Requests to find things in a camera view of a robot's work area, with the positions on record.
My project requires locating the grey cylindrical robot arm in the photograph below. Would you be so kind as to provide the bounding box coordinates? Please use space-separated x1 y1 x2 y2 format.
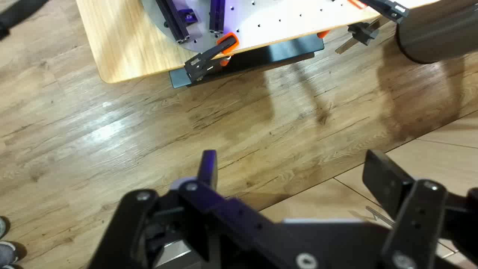
196 0 476 219

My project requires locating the orange black clamp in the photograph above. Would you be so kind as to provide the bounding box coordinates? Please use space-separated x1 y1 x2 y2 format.
184 33 239 83

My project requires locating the white perforated mounting plate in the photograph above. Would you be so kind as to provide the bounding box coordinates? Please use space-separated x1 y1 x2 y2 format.
140 0 381 56

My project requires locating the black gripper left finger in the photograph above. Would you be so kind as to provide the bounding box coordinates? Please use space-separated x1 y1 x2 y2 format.
197 150 218 189

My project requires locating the light wooden table top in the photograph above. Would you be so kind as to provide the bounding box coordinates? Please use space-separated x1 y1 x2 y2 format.
75 0 439 86

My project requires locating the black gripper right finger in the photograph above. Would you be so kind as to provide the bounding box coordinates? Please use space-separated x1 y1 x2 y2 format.
361 150 415 219

